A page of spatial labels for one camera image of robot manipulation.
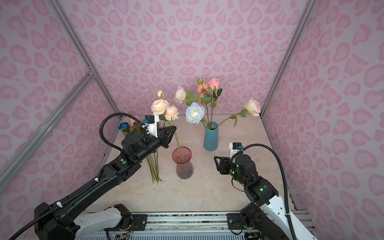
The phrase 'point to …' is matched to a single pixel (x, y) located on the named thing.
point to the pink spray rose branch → (209, 93)
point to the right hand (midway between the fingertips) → (217, 158)
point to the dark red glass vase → (182, 156)
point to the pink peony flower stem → (133, 123)
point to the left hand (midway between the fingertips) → (175, 125)
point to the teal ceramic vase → (211, 137)
